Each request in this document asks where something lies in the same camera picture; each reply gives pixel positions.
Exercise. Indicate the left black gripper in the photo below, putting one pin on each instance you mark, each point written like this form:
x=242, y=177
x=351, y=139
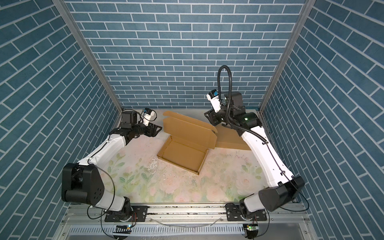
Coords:
x=153, y=133

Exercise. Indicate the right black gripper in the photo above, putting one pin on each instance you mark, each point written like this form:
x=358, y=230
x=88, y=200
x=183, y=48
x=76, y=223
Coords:
x=211, y=117

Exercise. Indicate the cardboard box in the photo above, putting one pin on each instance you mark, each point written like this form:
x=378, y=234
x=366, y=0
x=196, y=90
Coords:
x=189, y=142
x=229, y=139

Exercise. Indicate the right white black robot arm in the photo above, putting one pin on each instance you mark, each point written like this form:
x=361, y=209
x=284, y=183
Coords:
x=283, y=186

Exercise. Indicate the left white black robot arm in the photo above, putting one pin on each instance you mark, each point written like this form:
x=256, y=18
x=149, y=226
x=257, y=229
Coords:
x=82, y=182

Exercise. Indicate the left green circuit board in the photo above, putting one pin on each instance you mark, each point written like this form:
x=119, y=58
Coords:
x=121, y=230

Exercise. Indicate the green circuit board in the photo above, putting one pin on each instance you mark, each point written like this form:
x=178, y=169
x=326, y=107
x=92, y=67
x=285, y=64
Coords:
x=121, y=230
x=251, y=228

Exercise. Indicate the right green circuit board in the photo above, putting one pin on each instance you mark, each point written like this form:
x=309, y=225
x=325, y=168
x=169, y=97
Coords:
x=251, y=228

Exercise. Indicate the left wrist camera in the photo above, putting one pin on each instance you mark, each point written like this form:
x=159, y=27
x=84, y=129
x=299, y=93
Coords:
x=148, y=116

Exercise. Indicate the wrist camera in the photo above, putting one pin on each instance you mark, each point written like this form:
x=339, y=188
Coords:
x=213, y=97
x=148, y=116

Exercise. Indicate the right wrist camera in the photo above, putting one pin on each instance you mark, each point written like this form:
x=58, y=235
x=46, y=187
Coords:
x=213, y=97

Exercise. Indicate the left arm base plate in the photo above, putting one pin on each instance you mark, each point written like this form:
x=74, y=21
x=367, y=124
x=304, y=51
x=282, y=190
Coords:
x=134, y=214

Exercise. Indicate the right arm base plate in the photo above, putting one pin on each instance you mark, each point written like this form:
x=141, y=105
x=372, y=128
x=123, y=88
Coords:
x=238, y=212

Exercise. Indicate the aluminium mounting rail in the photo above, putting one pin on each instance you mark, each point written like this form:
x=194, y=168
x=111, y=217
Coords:
x=181, y=221

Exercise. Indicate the right aluminium corner post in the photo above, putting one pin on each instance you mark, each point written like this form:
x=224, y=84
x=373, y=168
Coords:
x=304, y=14

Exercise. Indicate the aluminium corner post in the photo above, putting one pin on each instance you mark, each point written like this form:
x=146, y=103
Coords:
x=77, y=34
x=304, y=14

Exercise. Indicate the left aluminium corner post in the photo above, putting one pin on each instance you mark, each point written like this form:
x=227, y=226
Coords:
x=77, y=34

